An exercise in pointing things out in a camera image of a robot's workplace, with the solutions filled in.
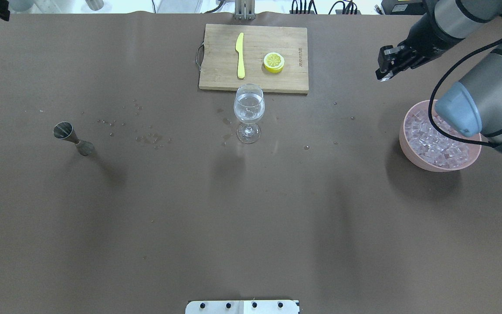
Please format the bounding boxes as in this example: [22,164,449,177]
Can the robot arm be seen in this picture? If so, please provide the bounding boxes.
[375,0,502,153]

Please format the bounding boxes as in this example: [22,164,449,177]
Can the pink bowl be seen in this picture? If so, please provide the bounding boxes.
[399,101,482,172]

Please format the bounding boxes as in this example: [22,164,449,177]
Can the clear wine glass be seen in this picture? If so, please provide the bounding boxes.
[234,83,265,144]

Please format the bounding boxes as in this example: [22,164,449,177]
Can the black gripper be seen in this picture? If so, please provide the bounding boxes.
[375,31,441,82]

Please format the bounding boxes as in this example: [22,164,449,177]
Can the steel double jigger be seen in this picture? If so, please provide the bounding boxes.
[53,121,95,157]

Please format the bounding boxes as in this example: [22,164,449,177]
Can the clear ice cubes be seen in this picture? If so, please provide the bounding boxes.
[404,109,469,169]

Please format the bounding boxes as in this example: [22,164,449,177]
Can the yellow lemon half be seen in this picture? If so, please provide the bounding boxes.
[263,52,285,74]

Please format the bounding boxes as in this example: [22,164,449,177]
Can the yellow plastic knife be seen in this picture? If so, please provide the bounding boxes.
[235,32,246,79]

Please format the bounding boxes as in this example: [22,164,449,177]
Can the brown table mat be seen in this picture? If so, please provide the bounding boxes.
[0,12,502,314]

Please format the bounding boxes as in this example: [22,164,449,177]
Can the bamboo cutting board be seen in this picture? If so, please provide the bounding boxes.
[198,24,309,95]

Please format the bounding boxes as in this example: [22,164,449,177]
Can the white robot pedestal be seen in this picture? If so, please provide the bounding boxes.
[185,300,301,314]

